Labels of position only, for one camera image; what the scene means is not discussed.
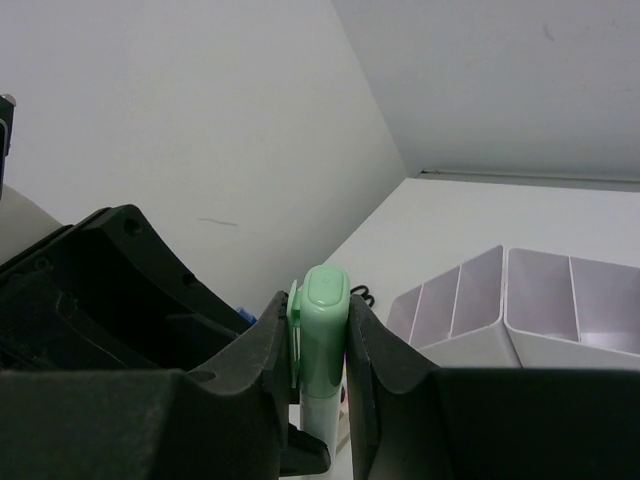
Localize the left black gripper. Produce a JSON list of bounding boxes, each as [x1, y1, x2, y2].
[[1, 204, 250, 371]]

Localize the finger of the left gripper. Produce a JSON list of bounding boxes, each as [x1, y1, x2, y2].
[[279, 424, 331, 475]]

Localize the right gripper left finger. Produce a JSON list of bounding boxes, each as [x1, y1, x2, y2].
[[1, 294, 290, 479]]

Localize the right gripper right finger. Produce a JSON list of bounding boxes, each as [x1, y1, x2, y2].
[[346, 296, 639, 479]]

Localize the green marker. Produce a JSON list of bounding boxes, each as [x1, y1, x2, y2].
[[300, 382, 343, 457]]

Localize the green marker cap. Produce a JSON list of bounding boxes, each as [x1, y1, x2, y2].
[[286, 265, 351, 398]]

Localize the clear glue bottle blue cap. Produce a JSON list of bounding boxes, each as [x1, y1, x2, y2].
[[236, 307, 258, 325]]

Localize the white organizer upright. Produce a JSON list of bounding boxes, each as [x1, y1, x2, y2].
[[504, 249, 639, 370]]

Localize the black handled scissors right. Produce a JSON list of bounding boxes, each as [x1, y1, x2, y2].
[[350, 284, 376, 308]]

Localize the aluminium frame rail back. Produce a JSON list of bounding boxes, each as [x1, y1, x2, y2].
[[419, 168, 639, 183]]

